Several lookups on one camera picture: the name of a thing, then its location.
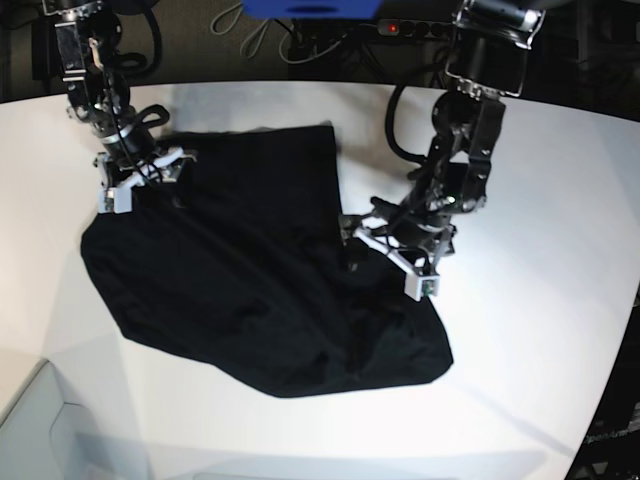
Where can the black t-shirt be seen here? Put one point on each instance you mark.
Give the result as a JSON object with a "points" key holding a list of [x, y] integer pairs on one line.
{"points": [[241, 265]]}

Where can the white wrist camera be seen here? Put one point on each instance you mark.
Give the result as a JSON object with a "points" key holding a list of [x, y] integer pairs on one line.
{"points": [[418, 287], [115, 200]]}

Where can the black power strip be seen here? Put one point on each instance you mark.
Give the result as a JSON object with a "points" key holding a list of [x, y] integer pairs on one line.
{"points": [[415, 30]]}

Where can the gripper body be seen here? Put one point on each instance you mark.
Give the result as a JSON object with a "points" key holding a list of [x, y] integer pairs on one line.
{"points": [[422, 240], [161, 167]]}

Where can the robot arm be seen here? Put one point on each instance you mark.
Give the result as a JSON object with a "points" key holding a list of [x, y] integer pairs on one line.
{"points": [[486, 62], [96, 75]]}

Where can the blue box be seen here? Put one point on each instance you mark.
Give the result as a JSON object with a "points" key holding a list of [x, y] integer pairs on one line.
{"points": [[312, 9]]}

